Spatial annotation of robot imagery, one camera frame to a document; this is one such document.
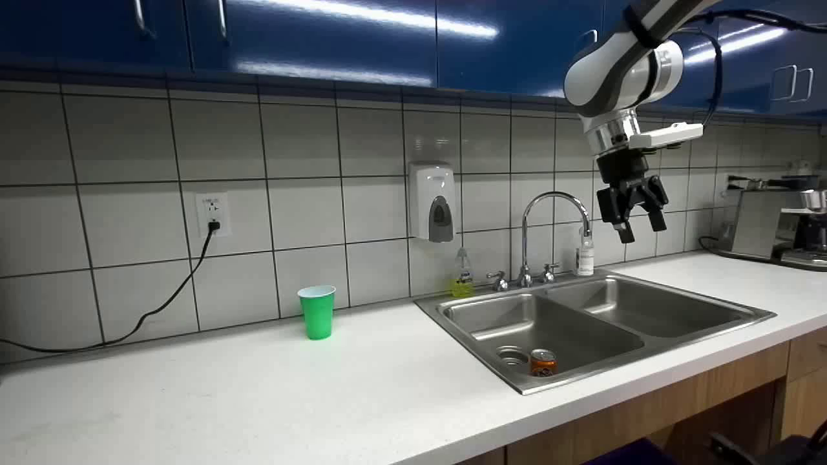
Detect wooden lower cabinet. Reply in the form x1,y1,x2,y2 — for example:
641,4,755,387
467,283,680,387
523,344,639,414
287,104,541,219
460,327,827,465

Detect small white bottle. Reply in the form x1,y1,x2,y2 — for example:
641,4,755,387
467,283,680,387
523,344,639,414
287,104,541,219
573,232,600,280

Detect silver coffee machine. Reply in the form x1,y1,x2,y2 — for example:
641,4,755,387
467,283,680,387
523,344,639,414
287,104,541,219
722,171,827,274

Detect stainless steel double sink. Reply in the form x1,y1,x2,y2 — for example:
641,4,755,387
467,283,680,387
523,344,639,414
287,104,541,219
413,272,777,398

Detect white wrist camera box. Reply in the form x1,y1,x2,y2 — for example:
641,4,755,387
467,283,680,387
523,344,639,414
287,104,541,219
635,119,705,149

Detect yellow-green dish soap bottle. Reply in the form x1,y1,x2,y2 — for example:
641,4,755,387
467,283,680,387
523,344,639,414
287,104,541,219
446,243,480,301

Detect white wall power outlet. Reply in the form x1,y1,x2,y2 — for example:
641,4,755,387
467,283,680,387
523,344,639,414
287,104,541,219
194,190,232,237

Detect green plastic cup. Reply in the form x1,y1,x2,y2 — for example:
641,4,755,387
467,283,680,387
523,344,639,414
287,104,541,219
295,283,339,344

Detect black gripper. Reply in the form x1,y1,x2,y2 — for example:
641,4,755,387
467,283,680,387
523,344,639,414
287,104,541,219
594,146,671,246

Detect black power cord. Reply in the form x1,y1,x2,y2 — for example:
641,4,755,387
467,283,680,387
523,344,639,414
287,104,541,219
0,219,225,357

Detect chrome gooseneck faucet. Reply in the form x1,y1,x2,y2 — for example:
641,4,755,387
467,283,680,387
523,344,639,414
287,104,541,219
488,189,597,292

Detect orange soda can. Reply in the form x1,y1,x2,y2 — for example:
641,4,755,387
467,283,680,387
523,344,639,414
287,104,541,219
526,347,560,380

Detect blue upper cabinets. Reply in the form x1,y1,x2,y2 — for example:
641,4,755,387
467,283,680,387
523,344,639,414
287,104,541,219
0,0,827,121

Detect white wall soap dispenser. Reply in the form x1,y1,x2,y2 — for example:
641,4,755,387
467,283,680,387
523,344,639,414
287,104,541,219
408,163,457,246

